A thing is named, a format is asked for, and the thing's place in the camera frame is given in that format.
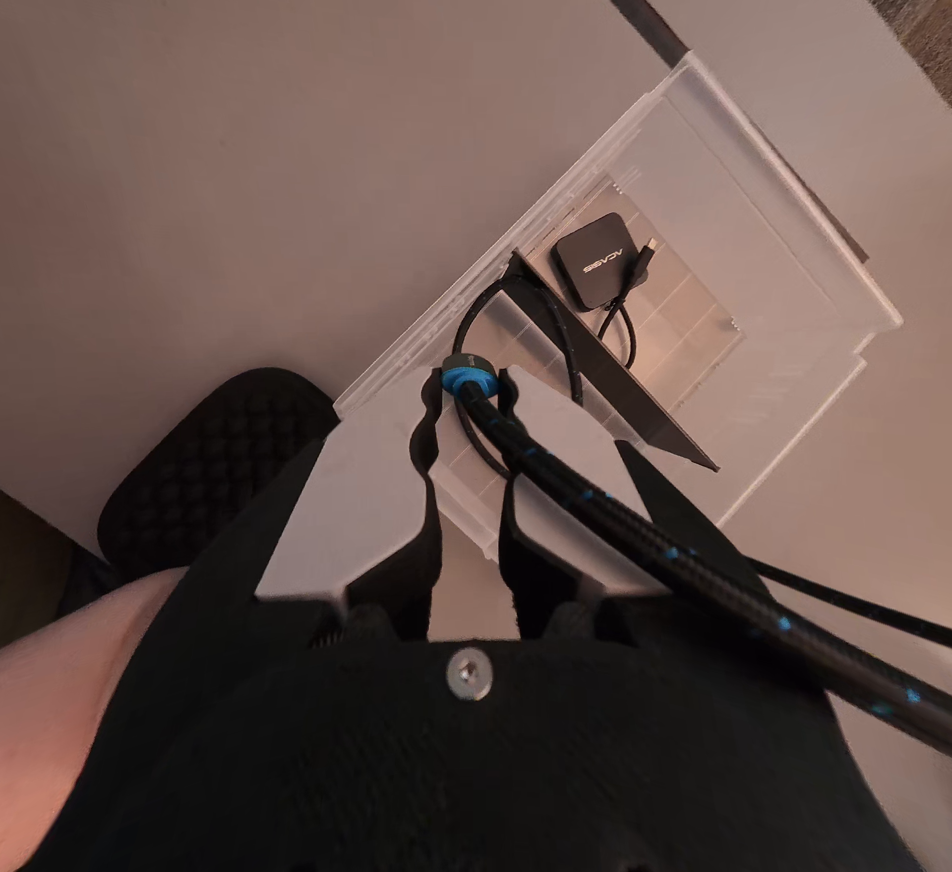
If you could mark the black bin divider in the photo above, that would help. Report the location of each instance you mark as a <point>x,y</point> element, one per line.
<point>632,394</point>

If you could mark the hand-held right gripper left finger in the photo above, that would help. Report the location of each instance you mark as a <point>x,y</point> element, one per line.
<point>357,500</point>

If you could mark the clear plastic bin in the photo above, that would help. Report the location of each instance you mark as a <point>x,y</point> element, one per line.
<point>744,217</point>

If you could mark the person's leg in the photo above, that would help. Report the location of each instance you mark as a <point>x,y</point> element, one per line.
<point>44,701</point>

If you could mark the black silver hdmi hub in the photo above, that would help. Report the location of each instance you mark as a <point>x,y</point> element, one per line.
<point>595,262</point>

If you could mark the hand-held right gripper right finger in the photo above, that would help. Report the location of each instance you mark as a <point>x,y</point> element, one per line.
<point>573,545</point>

